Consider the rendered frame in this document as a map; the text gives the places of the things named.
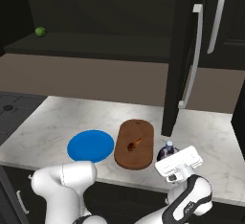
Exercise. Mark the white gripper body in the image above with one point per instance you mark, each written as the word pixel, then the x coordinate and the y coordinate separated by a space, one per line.
pixel 178 162

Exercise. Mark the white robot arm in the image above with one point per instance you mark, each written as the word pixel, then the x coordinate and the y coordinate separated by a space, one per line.
pixel 67 186

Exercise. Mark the dark condiment bottle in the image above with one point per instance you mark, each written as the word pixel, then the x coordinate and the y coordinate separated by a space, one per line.
pixel 164 152

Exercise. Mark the brown chicken drumstick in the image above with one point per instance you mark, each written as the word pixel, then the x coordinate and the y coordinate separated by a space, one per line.
pixel 133 145

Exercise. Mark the brown wooden cutting board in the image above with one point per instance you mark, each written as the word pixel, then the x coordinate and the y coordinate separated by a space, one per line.
pixel 135 130

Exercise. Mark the dark lower cabinet front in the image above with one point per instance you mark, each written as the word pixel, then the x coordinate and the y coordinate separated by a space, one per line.
pixel 127 202

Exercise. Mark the blue round plate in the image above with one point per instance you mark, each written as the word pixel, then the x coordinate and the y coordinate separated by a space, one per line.
pixel 90 145

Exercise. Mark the dark open cabinet door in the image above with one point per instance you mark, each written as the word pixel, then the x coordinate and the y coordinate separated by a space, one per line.
pixel 178 58

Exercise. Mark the dark closed cabinet door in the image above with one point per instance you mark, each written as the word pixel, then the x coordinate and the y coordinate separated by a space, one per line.
pixel 233 23

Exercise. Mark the dark open cabinet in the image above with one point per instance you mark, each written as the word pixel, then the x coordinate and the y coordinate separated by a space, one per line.
pixel 95 17

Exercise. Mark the dark tall side panel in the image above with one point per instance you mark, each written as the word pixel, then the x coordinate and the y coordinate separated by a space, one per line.
pixel 240 122

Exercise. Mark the dark hob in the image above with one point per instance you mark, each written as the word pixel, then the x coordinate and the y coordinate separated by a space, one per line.
pixel 14 113

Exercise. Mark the green round fruit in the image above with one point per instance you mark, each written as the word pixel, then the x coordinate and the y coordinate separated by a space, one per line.
pixel 40 32

